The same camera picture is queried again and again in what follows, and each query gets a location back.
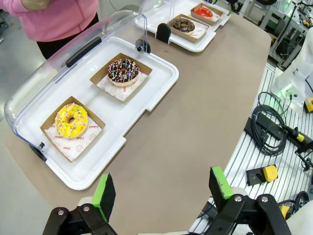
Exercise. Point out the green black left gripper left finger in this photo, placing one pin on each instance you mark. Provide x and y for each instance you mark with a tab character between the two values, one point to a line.
104	195

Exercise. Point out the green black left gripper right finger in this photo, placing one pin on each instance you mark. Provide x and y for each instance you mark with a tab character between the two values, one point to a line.
220	186

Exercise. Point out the chocolate nut donut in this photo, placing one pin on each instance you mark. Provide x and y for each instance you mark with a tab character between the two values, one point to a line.
177	27

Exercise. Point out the red glazed donut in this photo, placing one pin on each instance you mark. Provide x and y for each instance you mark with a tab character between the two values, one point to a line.
196	11

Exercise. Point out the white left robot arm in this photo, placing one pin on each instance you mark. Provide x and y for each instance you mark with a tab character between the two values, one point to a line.
300	224

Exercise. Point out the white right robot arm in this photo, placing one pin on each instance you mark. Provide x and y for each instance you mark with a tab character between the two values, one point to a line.
300	73

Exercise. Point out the yellow sprinkle donut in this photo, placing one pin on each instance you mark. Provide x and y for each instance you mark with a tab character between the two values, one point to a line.
61	127

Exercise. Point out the chocolate rainbow sprinkle donut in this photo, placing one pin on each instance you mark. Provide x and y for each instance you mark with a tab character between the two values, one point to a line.
113	73

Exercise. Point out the person in pink sweater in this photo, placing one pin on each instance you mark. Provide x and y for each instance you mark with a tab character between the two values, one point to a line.
61	22

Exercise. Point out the person right hand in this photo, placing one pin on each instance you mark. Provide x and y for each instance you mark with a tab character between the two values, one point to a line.
34	3

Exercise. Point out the yellow button on black plate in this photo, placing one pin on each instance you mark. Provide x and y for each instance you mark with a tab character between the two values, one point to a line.
270	173

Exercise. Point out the white smiley paper liner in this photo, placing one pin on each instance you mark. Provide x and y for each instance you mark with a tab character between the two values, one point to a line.
122	92
199	33
215	17
78	147

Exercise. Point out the black device with yellow label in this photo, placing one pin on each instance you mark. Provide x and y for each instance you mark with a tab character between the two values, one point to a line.
300	138

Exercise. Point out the yellow emergency stop box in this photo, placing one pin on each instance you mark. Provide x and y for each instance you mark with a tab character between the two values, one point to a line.
309	105

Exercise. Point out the white tray holding sprinkle donuts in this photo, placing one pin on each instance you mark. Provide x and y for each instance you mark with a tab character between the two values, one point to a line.
159	73

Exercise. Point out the white tray with black hinge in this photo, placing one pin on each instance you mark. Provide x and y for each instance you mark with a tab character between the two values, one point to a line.
195	46

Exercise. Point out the clear plastic tray lid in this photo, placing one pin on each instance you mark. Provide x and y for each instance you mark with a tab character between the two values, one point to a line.
151	9

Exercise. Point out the slotted aluminium base plate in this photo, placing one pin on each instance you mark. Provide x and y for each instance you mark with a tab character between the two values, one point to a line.
244	159

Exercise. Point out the black metal bracket plate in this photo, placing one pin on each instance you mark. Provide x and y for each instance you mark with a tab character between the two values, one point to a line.
263	120

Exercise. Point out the aluminium frame equipment rack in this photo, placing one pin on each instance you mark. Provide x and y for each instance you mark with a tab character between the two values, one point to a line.
286	29

